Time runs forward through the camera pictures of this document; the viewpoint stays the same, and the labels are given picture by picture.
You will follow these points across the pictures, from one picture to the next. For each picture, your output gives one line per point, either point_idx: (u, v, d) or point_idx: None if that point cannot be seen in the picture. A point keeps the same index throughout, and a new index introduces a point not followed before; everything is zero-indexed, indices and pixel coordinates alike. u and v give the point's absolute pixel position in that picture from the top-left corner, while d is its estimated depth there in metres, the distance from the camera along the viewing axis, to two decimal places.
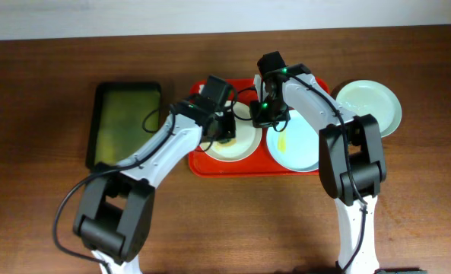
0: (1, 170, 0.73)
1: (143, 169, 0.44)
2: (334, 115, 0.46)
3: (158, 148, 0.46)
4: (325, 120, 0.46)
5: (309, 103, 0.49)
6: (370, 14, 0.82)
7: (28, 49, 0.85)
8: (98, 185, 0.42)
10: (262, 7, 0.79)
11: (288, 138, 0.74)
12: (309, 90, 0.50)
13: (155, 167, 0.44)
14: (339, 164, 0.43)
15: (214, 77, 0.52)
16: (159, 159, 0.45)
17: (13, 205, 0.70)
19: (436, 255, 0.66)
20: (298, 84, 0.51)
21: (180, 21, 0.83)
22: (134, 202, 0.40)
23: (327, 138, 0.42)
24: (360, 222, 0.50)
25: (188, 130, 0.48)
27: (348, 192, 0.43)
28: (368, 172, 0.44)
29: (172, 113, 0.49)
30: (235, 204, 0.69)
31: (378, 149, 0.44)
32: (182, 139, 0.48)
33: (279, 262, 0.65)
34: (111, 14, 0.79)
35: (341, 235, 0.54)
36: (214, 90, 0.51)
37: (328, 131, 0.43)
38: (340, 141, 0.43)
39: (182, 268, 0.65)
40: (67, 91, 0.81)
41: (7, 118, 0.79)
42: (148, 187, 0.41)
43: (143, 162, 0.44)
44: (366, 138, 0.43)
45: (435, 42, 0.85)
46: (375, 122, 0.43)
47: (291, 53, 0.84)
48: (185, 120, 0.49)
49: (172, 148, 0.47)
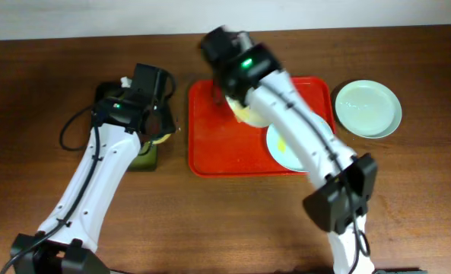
0: (2, 170, 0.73)
1: (71, 225, 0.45)
2: (328, 154, 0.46)
3: (85, 191, 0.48)
4: (319, 161, 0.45)
5: (293, 129, 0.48)
6: (370, 14, 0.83)
7: (29, 49, 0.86)
8: (28, 262, 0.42)
10: (261, 7, 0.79)
11: None
12: (288, 109, 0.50)
13: (86, 213, 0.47)
14: (337, 212, 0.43)
15: (141, 66, 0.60)
16: (88, 205, 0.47)
17: (12, 205, 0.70)
19: (436, 255, 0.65)
20: (274, 97, 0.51)
21: (180, 21, 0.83)
22: (71, 269, 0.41)
23: (328, 197, 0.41)
24: (353, 244, 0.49)
25: (115, 146, 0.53)
27: (341, 226, 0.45)
28: (360, 203, 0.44)
29: (93, 125, 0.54)
30: (235, 204, 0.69)
31: (371, 186, 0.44)
32: (109, 162, 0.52)
33: (279, 262, 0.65)
34: (112, 14, 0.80)
35: (338, 253, 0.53)
36: (145, 77, 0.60)
37: (326, 189, 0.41)
38: (340, 192, 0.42)
39: (182, 269, 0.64)
40: (68, 92, 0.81)
41: (8, 118, 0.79)
42: (81, 250, 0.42)
43: (68, 218, 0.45)
44: (364, 180, 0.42)
45: (434, 42, 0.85)
46: (376, 168, 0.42)
47: (290, 54, 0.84)
48: (107, 135, 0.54)
49: (101, 177, 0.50)
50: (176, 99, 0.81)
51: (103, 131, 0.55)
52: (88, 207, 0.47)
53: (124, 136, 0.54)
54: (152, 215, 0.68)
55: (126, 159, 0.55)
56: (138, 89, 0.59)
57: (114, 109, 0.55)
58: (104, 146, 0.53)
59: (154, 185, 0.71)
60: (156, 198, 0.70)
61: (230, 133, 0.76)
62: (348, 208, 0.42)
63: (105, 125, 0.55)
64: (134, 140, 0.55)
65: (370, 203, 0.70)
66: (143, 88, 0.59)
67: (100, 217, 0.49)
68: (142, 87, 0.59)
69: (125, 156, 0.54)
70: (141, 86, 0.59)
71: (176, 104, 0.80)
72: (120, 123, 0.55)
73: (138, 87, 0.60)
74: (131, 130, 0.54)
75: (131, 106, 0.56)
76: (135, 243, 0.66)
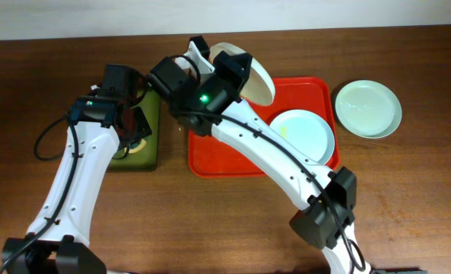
0: (1, 169, 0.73)
1: (60, 223, 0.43)
2: (306, 176, 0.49)
3: (69, 189, 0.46)
4: (299, 186, 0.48)
5: (266, 154, 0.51)
6: (370, 14, 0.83)
7: (30, 49, 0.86)
8: (21, 262, 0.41)
10: (262, 7, 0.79)
11: (289, 138, 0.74)
12: (258, 137, 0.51)
13: (73, 210, 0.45)
14: (326, 231, 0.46)
15: (109, 67, 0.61)
16: (75, 202, 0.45)
17: (11, 205, 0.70)
19: (436, 255, 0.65)
20: (239, 129, 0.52)
21: (180, 21, 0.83)
22: (66, 263, 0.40)
23: (316, 218, 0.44)
24: (344, 249, 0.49)
25: (93, 141, 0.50)
27: (334, 243, 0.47)
28: (348, 217, 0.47)
29: (70, 125, 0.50)
30: (235, 204, 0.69)
31: (353, 196, 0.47)
32: (90, 158, 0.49)
33: (279, 262, 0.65)
34: (112, 14, 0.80)
35: (331, 262, 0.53)
36: (116, 76, 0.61)
37: (311, 211, 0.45)
38: (325, 211, 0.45)
39: (182, 269, 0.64)
40: (67, 91, 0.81)
41: (7, 117, 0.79)
42: (73, 246, 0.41)
43: (56, 217, 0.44)
44: (346, 193, 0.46)
45: (434, 42, 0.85)
46: (352, 180, 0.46)
47: (290, 54, 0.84)
48: (84, 131, 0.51)
49: (84, 173, 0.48)
50: None
51: (79, 128, 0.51)
52: (75, 202, 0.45)
53: (101, 131, 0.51)
54: (152, 215, 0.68)
55: (108, 152, 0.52)
56: (109, 87, 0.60)
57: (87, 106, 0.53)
58: (82, 143, 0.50)
59: (154, 185, 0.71)
60: (156, 198, 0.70)
61: None
62: (336, 223, 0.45)
63: (81, 123, 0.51)
64: (111, 134, 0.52)
65: (370, 203, 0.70)
66: (116, 86, 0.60)
67: (89, 213, 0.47)
68: (115, 84, 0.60)
69: (106, 150, 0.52)
70: (112, 85, 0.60)
71: None
72: (95, 120, 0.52)
73: (112, 85, 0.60)
74: (108, 124, 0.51)
75: (105, 100, 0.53)
76: (134, 243, 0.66)
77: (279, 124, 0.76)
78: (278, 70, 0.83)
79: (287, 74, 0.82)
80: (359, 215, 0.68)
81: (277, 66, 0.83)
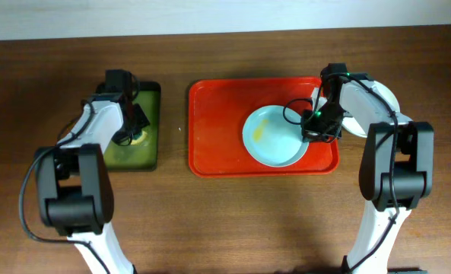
0: (2, 168, 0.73)
1: (81, 139, 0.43)
2: (389, 116, 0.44)
3: (89, 123, 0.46)
4: (378, 119, 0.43)
5: (364, 103, 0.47)
6: (369, 14, 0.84)
7: (30, 49, 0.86)
8: (47, 164, 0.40)
10: (261, 7, 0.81)
11: (265, 130, 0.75)
12: (368, 93, 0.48)
13: (92, 135, 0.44)
14: (383, 160, 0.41)
15: (109, 70, 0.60)
16: (94, 130, 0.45)
17: (13, 205, 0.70)
19: (437, 255, 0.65)
20: (358, 86, 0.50)
21: (180, 21, 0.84)
22: (87, 163, 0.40)
23: (376, 134, 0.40)
24: (384, 228, 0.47)
25: (109, 106, 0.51)
27: (385, 197, 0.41)
28: (412, 183, 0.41)
29: (87, 102, 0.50)
30: (236, 204, 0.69)
31: (427, 157, 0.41)
32: (107, 110, 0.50)
33: (279, 262, 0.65)
34: (112, 15, 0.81)
35: (360, 234, 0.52)
36: (116, 76, 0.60)
37: (380, 126, 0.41)
38: (391, 138, 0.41)
39: (182, 269, 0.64)
40: (68, 91, 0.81)
41: (8, 116, 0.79)
42: (93, 145, 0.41)
43: (79, 134, 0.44)
44: (417, 146, 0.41)
45: (431, 42, 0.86)
46: (431, 130, 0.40)
47: (290, 54, 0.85)
48: (100, 103, 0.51)
49: (103, 116, 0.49)
50: (176, 100, 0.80)
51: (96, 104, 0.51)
52: (94, 130, 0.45)
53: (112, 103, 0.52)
54: (152, 215, 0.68)
55: (118, 119, 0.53)
56: (110, 87, 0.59)
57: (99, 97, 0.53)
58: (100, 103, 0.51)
59: (154, 185, 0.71)
60: (156, 198, 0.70)
61: (230, 135, 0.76)
62: (392, 157, 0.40)
63: (96, 103, 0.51)
64: (118, 109, 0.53)
65: None
66: (117, 85, 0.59)
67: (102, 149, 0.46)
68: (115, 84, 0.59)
69: (116, 114, 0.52)
70: (113, 84, 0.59)
71: (177, 104, 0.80)
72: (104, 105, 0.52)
73: (112, 85, 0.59)
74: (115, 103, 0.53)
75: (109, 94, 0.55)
76: (135, 243, 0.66)
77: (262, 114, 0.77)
78: (278, 71, 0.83)
79: (287, 74, 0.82)
80: (359, 215, 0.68)
81: (277, 66, 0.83)
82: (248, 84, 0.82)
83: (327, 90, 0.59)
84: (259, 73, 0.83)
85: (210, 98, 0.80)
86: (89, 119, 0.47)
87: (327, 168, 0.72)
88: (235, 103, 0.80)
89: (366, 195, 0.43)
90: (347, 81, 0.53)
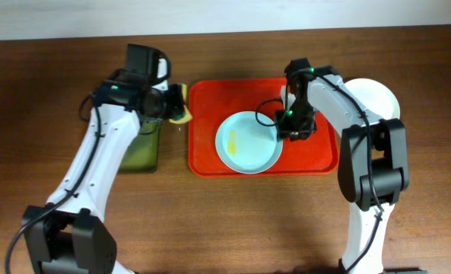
0: (3, 168, 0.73)
1: (79, 198, 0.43)
2: (359, 116, 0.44)
3: (90, 163, 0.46)
4: (350, 122, 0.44)
5: (334, 103, 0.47)
6: (369, 14, 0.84)
7: (30, 49, 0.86)
8: (37, 232, 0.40)
10: (262, 7, 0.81)
11: (239, 141, 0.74)
12: (335, 90, 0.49)
13: (91, 186, 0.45)
14: (361, 164, 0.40)
15: (131, 46, 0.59)
16: (94, 178, 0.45)
17: (13, 205, 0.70)
19: (436, 255, 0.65)
20: (325, 84, 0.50)
21: (180, 22, 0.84)
22: (81, 239, 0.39)
23: (350, 138, 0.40)
24: (372, 227, 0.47)
25: (115, 124, 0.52)
27: (366, 198, 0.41)
28: (391, 179, 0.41)
29: (94, 105, 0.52)
30: (236, 204, 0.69)
31: (402, 154, 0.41)
32: (111, 141, 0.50)
33: (279, 262, 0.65)
34: (112, 14, 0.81)
35: (350, 235, 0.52)
36: (138, 55, 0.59)
37: (353, 131, 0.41)
38: (363, 141, 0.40)
39: (182, 269, 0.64)
40: (68, 91, 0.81)
41: (8, 116, 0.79)
42: (91, 218, 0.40)
43: (76, 189, 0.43)
44: (390, 142, 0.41)
45: (431, 42, 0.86)
46: (401, 127, 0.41)
47: (290, 53, 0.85)
48: (106, 113, 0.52)
49: (106, 150, 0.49)
50: None
51: (102, 109, 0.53)
52: (94, 178, 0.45)
53: (124, 114, 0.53)
54: (152, 215, 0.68)
55: (127, 138, 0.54)
56: (131, 70, 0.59)
57: (112, 90, 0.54)
58: (105, 124, 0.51)
59: (154, 185, 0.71)
60: (156, 198, 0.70)
61: None
62: (369, 158, 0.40)
63: (105, 106, 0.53)
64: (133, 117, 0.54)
65: None
66: (138, 68, 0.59)
67: (106, 189, 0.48)
68: (138, 68, 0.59)
69: (125, 135, 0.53)
70: (134, 67, 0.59)
71: None
72: (119, 104, 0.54)
73: (133, 68, 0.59)
74: (130, 109, 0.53)
75: (129, 87, 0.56)
76: (135, 243, 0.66)
77: (233, 119, 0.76)
78: (279, 70, 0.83)
79: None
80: None
81: (277, 66, 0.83)
82: (247, 84, 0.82)
83: (294, 87, 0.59)
84: (259, 73, 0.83)
85: (210, 97, 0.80)
86: (93, 155, 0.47)
87: (327, 168, 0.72)
88: (233, 103, 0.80)
89: (349, 197, 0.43)
90: (312, 78, 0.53)
